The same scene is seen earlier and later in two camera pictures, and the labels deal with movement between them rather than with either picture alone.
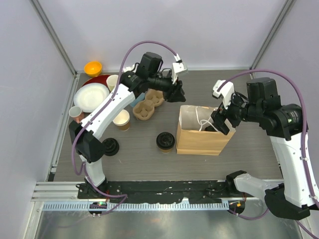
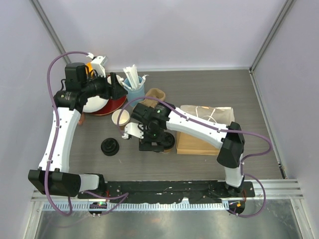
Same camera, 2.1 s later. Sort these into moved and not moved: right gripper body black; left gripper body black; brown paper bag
Moved: left gripper body black; right gripper body black
Not moved: brown paper bag
